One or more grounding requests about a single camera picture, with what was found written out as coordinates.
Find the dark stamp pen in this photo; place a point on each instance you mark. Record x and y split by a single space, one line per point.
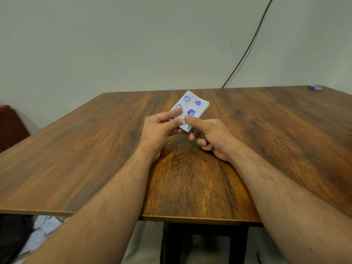
198 133

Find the white paper with blue stamps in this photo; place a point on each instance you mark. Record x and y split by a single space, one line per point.
192 103

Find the person's left hand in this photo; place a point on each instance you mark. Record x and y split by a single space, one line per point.
152 134

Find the small blue box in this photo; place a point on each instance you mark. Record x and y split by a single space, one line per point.
315 87

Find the dark red seat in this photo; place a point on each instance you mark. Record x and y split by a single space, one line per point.
12 126

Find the person's left forearm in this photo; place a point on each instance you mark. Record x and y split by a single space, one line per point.
104 208

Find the white papers on floor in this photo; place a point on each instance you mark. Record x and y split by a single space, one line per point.
41 233

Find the person's right forearm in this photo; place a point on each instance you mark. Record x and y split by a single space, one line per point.
291 206

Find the black table frame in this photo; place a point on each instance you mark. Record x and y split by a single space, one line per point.
176 241

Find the person's left thumb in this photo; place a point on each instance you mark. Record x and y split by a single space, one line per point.
173 125

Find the person's right hand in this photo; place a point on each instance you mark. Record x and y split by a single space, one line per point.
220 140

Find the black bag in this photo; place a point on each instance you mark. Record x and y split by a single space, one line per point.
12 239

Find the person's right thumb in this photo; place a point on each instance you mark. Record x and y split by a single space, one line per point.
193 136

